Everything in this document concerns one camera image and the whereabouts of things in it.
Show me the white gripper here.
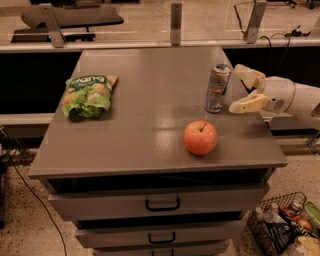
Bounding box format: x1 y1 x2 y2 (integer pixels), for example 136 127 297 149
229 64 295 114

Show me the silver blue redbull can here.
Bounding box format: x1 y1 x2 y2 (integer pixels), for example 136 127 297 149
205 63 231 113

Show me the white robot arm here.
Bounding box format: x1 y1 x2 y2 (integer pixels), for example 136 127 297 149
229 64 320 130

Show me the red apple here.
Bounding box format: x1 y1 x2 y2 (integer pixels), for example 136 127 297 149
183 120 218 156

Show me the top grey drawer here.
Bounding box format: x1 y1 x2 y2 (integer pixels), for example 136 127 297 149
49 183 269 221

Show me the grey drawer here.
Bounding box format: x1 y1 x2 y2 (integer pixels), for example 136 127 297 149
92 240 229 256
75 220 245 248
49 183 269 221

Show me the grey drawer cabinet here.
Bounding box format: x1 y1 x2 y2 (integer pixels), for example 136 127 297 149
27 46 289 256

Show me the clear plastic water bottle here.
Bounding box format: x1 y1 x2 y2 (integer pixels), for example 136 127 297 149
255 203 285 224

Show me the green bottle in basket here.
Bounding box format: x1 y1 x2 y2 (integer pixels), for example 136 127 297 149
302 201 320 230

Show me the red snack packet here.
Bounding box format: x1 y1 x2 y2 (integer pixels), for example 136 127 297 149
279 207 312 231

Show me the middle grey drawer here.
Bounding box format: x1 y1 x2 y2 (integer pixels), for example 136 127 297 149
75 220 245 248

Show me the green snack bag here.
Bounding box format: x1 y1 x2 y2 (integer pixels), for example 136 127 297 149
62 75 118 118

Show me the bottom grey drawer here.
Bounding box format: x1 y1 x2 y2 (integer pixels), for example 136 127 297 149
92 240 229 256

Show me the dark bench beyond glass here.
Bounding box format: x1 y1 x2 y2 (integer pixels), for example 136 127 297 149
11 4 124 43

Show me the right metal bracket post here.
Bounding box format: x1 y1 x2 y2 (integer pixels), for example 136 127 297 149
244 0 267 44

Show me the metal bracket post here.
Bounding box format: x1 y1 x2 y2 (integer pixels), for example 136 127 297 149
39 3 65 48
244 0 267 44
170 3 182 46

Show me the black cable at rail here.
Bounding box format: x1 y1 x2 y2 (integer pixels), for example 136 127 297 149
233 1 306 76

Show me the middle metal bracket post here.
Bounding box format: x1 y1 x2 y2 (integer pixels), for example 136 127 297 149
170 3 182 46

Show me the black wire basket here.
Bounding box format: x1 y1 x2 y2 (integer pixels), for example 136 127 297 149
247 192 306 256

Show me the left metal bracket post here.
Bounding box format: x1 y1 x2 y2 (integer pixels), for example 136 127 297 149
39 3 65 48

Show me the black floor cable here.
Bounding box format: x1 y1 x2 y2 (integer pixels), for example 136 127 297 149
0 146 68 256

